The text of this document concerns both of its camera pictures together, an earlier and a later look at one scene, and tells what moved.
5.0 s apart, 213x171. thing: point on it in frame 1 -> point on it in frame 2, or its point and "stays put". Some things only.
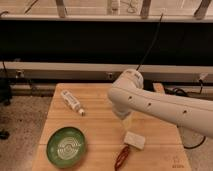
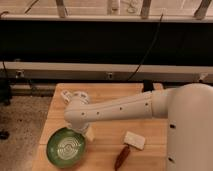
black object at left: [5, 96] stays put
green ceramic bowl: [65, 147] stays put
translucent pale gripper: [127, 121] -> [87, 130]
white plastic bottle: [73, 101] stays put
